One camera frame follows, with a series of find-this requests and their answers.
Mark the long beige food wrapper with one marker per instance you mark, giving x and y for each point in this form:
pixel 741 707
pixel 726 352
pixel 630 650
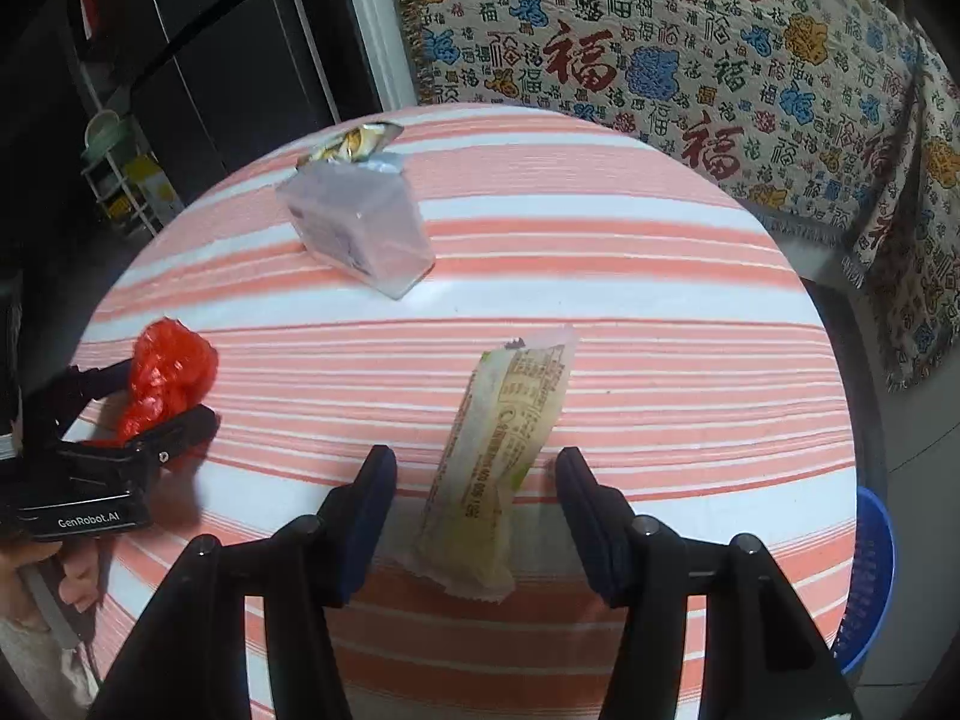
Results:
pixel 495 465

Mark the blue plastic basket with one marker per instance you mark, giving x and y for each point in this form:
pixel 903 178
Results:
pixel 871 577

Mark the yellow and white box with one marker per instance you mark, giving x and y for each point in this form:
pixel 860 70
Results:
pixel 152 181

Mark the white shelf rack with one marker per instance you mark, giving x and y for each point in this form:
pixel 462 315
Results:
pixel 127 195

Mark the person's left hand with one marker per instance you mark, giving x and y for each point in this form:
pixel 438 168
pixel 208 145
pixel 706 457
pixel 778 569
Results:
pixel 15 577

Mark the printed blanket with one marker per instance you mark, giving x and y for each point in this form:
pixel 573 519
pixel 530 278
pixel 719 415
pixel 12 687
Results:
pixel 675 37

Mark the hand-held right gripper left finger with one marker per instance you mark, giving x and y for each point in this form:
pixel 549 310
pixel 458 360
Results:
pixel 367 529

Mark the pink striped tablecloth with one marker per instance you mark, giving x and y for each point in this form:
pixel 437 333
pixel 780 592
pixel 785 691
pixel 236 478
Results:
pixel 675 390

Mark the pale green basin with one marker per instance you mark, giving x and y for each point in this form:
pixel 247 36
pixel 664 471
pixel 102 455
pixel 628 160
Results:
pixel 101 131

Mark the yellow foil snack wrapper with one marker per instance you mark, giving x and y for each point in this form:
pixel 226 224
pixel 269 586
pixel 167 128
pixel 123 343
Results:
pixel 351 144

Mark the person's pale clothing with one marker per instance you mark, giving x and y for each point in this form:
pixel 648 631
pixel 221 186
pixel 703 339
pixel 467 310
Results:
pixel 34 664

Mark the clear plastic box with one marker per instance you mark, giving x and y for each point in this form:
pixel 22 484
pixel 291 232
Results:
pixel 352 229

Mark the dark refrigerator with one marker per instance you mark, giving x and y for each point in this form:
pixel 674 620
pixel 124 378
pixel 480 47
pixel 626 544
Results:
pixel 225 52

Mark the red plastic bag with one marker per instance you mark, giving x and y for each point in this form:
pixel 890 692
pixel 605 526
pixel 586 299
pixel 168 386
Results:
pixel 169 371

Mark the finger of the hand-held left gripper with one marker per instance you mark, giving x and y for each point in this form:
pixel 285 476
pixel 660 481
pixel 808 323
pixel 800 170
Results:
pixel 176 431
pixel 75 386

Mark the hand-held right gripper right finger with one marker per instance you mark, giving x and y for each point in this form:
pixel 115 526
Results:
pixel 592 536

